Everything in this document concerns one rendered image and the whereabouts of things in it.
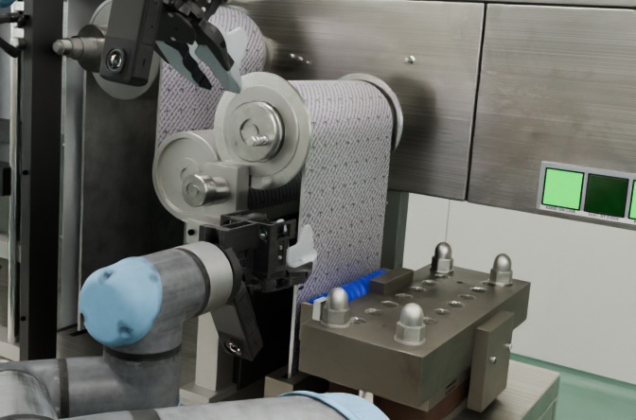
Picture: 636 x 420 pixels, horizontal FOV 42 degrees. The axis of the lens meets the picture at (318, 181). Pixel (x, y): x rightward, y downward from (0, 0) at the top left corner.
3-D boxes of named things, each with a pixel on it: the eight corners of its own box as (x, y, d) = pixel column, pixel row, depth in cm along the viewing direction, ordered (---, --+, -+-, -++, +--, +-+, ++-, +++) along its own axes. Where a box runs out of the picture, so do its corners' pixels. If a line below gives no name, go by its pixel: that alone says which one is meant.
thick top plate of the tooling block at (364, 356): (297, 371, 101) (301, 323, 100) (430, 297, 135) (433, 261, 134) (417, 408, 93) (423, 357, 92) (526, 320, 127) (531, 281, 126)
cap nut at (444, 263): (425, 270, 128) (428, 241, 128) (434, 265, 132) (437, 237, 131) (448, 274, 127) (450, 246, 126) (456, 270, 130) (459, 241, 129)
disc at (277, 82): (210, 181, 109) (216, 67, 107) (213, 181, 109) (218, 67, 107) (306, 198, 102) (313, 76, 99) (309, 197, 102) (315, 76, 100)
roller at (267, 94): (220, 170, 108) (224, 81, 106) (323, 154, 130) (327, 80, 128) (294, 183, 102) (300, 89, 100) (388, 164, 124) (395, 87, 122)
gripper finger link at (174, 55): (229, 57, 97) (203, 2, 89) (206, 96, 94) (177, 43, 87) (206, 52, 98) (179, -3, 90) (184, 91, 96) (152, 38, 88)
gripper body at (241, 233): (301, 218, 97) (239, 235, 86) (296, 289, 98) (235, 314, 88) (248, 207, 100) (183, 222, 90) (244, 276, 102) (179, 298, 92)
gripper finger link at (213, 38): (244, 61, 87) (196, 1, 81) (238, 72, 86) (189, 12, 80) (213, 61, 90) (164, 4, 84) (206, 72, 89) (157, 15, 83)
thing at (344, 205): (291, 314, 106) (302, 171, 103) (376, 276, 126) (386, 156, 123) (295, 315, 106) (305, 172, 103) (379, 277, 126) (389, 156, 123)
